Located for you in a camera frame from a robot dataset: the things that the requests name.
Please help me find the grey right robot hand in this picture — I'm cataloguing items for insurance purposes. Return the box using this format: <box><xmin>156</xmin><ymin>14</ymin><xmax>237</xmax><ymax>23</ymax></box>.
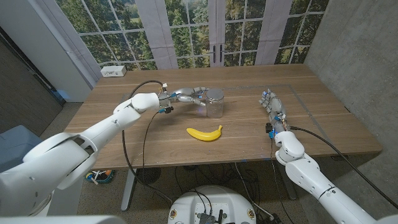
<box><xmin>259</xmin><ymin>89</ymin><xmax>292</xmax><ymax>133</ymax></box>

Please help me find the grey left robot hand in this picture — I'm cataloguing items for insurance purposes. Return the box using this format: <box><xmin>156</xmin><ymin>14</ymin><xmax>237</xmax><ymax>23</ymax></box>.
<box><xmin>157</xmin><ymin>86</ymin><xmax>210</xmax><ymax>110</ymax></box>

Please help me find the silver jar lid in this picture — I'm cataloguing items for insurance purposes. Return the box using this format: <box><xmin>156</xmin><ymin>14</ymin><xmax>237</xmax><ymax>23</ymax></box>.
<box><xmin>206</xmin><ymin>88</ymin><xmax>224</xmax><ymax>100</ymax></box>

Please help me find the clear glass jar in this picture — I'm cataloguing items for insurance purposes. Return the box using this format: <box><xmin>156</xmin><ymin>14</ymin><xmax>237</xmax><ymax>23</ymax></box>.
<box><xmin>205</xmin><ymin>98</ymin><xmax>224</xmax><ymax>119</ymax></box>

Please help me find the yellow toy banana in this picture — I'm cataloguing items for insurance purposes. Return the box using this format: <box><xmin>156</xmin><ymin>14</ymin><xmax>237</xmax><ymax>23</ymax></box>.
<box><xmin>186</xmin><ymin>124</ymin><xmax>223</xmax><ymax>142</ymax></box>

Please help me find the printed window backdrop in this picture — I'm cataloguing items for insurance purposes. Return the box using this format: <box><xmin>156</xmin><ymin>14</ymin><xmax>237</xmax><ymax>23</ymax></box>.
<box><xmin>27</xmin><ymin>0</ymin><xmax>330</xmax><ymax>90</ymax></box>

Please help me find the white power outlet box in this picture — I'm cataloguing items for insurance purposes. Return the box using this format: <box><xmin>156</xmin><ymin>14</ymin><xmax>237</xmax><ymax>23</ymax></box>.
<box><xmin>99</xmin><ymin>65</ymin><xmax>127</xmax><ymax>78</ymax></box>

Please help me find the grey table leg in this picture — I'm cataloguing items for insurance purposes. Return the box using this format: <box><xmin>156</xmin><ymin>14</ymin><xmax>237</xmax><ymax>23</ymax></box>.
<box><xmin>275</xmin><ymin>158</ymin><xmax>299</xmax><ymax>201</ymax></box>

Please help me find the black round fan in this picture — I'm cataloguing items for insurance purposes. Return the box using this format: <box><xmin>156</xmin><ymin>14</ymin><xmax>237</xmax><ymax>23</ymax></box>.
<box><xmin>136</xmin><ymin>167</ymin><xmax>162</xmax><ymax>185</ymax></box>

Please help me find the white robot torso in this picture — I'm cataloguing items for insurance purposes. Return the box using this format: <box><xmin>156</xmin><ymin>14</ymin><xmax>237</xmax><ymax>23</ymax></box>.
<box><xmin>167</xmin><ymin>185</ymin><xmax>258</xmax><ymax>224</ymax></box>

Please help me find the white table leg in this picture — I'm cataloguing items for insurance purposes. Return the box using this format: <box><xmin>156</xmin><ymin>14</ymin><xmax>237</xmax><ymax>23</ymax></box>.
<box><xmin>120</xmin><ymin>168</ymin><xmax>137</xmax><ymax>212</ymax></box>

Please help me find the colourful small tool box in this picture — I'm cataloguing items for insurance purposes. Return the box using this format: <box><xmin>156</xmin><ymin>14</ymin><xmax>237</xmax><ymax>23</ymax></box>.
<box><xmin>84</xmin><ymin>169</ymin><xmax>115</xmax><ymax>185</ymax></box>

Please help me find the black torso electronics module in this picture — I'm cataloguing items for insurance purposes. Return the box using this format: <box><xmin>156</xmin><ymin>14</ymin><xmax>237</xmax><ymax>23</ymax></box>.
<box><xmin>198</xmin><ymin>212</ymin><xmax>216</xmax><ymax>224</ymax></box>

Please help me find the blue-grey storage bin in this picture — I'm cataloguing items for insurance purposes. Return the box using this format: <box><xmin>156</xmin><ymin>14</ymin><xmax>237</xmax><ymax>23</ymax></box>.
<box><xmin>0</xmin><ymin>124</ymin><xmax>52</xmax><ymax>174</ymax></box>

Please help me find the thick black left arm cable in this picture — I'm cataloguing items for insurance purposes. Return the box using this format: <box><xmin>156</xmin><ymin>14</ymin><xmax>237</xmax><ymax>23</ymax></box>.
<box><xmin>121</xmin><ymin>80</ymin><xmax>174</xmax><ymax>206</ymax></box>

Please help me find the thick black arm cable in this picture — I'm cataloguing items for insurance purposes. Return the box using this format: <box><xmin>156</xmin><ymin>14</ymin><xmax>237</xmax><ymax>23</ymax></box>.
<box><xmin>289</xmin><ymin>126</ymin><xmax>398</xmax><ymax>209</ymax></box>
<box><xmin>121</xmin><ymin>80</ymin><xmax>174</xmax><ymax>206</ymax></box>

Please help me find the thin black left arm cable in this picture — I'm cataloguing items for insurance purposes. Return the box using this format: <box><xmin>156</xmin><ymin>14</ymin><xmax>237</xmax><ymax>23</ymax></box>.
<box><xmin>142</xmin><ymin>111</ymin><xmax>160</xmax><ymax>170</ymax></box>

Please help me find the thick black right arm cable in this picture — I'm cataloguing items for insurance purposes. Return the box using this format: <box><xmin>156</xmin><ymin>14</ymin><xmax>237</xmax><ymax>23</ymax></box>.
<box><xmin>289</xmin><ymin>126</ymin><xmax>398</xmax><ymax>209</ymax></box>

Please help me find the white floor cable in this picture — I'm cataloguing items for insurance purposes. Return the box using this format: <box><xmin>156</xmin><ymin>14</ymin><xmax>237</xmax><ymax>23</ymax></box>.
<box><xmin>234</xmin><ymin>162</ymin><xmax>274</xmax><ymax>218</ymax></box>

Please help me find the black cable on torso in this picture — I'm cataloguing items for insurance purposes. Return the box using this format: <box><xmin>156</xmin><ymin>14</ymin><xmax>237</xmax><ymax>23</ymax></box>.
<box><xmin>185</xmin><ymin>189</ymin><xmax>213</xmax><ymax>215</ymax></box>

